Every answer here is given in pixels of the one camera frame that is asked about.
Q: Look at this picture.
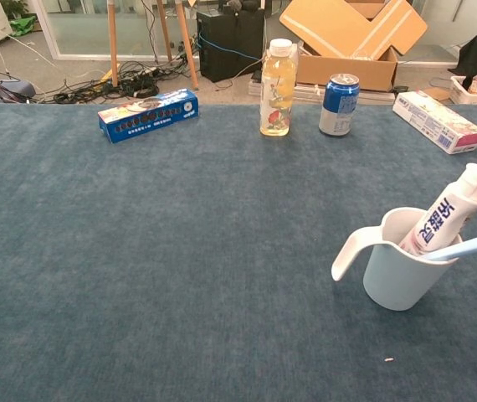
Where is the floor cable tangle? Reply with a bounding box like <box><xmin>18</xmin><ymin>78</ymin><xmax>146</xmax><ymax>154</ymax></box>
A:
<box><xmin>37</xmin><ymin>60</ymin><xmax>200</xmax><ymax>105</ymax></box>

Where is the blue table mat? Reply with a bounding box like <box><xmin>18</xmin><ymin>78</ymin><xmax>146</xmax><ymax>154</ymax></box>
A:
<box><xmin>0</xmin><ymin>102</ymin><xmax>477</xmax><ymax>402</ymax></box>

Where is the black computer tower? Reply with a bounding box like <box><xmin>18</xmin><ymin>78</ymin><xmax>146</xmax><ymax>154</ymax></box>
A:
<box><xmin>196</xmin><ymin>8</ymin><xmax>267</xmax><ymax>84</ymax></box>

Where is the blue grey machine base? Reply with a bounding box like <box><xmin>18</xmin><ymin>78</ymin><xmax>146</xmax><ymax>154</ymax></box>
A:
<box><xmin>0</xmin><ymin>35</ymin><xmax>37</xmax><ymax>105</ymax></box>

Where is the blue soda can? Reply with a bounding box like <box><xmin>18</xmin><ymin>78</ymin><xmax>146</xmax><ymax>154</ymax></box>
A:
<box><xmin>318</xmin><ymin>73</ymin><xmax>361</xmax><ymax>137</ymax></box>

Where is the floral toothpaste tube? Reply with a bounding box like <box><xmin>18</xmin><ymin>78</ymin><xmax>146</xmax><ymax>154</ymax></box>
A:
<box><xmin>397</xmin><ymin>162</ymin><xmax>477</xmax><ymax>256</ymax></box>

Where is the green bag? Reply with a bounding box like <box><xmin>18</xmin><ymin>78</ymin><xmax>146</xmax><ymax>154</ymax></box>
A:
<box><xmin>8</xmin><ymin>14</ymin><xmax>38</xmax><ymax>38</ymax></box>

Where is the white floral box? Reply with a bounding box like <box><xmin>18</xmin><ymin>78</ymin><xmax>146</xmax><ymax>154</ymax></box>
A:
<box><xmin>392</xmin><ymin>90</ymin><xmax>477</xmax><ymax>155</ymax></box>

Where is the open cardboard box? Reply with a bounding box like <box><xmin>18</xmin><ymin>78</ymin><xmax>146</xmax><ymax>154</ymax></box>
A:
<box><xmin>279</xmin><ymin>0</ymin><xmax>428</xmax><ymax>92</ymax></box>

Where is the blue cookie box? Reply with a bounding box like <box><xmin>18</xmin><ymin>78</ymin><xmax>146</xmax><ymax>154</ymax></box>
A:
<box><xmin>97</xmin><ymin>88</ymin><xmax>200</xmax><ymax>144</ymax></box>

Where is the yellow drink bottle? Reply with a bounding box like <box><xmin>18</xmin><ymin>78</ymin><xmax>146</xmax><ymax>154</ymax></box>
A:
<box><xmin>259</xmin><ymin>38</ymin><xmax>299</xmax><ymax>137</ymax></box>

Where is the white cup with handle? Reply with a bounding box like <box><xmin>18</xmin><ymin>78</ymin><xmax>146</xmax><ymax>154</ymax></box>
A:
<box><xmin>331</xmin><ymin>205</ymin><xmax>464</xmax><ymax>312</ymax></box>

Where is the wooden easel leg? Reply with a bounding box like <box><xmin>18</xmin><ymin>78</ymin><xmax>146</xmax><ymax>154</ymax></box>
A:
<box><xmin>156</xmin><ymin>0</ymin><xmax>173</xmax><ymax>63</ymax></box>
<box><xmin>174</xmin><ymin>0</ymin><xmax>200</xmax><ymax>90</ymax></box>
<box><xmin>107</xmin><ymin>0</ymin><xmax>121</xmax><ymax>88</ymax></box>

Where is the light blue toothbrush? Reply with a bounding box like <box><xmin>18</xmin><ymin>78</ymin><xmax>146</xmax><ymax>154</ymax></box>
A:
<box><xmin>420</xmin><ymin>228</ymin><xmax>477</xmax><ymax>262</ymax></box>

